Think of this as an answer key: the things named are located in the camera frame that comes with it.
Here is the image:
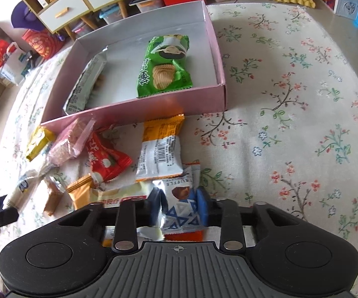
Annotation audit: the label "red snack packet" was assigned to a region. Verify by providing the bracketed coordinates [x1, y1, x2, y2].
[86, 127, 133, 184]

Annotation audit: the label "floral tablecloth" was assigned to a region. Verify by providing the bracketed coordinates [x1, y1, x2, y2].
[0, 1, 358, 298]

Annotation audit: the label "pink cardboard box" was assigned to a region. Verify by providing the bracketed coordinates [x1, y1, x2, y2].
[40, 0, 228, 131]

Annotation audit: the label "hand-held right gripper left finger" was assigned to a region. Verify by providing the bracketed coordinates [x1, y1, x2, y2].
[58, 189, 165, 253]

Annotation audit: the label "cream packet red label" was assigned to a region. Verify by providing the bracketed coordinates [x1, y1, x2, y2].
[95, 183, 150, 209]

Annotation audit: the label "green chip packet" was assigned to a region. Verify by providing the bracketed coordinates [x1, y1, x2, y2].
[136, 34, 194, 99]

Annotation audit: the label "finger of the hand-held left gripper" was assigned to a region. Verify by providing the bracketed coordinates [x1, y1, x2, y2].
[0, 195, 20, 233]

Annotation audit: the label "blue-lidded clear storage box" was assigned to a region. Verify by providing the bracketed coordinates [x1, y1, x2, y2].
[99, 4, 129, 26]

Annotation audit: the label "red gift bag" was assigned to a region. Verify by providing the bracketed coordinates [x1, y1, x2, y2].
[22, 29, 64, 59]

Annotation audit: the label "white snack packet orange ends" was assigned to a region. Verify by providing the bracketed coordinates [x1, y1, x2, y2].
[152, 161, 205, 242]

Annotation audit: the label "small clear storage box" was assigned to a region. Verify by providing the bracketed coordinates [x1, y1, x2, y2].
[73, 21, 93, 37]

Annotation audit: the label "silver biscuit packet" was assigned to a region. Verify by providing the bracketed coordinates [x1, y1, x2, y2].
[62, 49, 108, 116]

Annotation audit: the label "yellow snack packet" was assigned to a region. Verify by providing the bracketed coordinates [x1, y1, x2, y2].
[26, 125, 57, 162]

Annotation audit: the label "small orange snack packet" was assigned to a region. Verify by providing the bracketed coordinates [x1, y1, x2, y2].
[66, 175, 94, 211]

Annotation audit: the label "pink peanut bar packet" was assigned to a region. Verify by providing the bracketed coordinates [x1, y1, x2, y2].
[46, 117, 96, 167]

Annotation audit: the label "clear square biscuit packet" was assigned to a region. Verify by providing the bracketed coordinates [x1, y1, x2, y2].
[43, 176, 67, 217]

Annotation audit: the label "clear storage box dark lid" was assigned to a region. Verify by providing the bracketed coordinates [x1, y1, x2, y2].
[129, 0, 165, 15]

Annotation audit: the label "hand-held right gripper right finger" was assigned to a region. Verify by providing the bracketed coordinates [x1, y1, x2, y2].
[197, 187, 304, 253]

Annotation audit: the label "purple hat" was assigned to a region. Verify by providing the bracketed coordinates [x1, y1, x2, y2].
[10, 0, 40, 31]

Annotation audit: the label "white bread packet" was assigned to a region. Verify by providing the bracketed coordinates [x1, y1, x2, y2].
[4, 173, 40, 209]

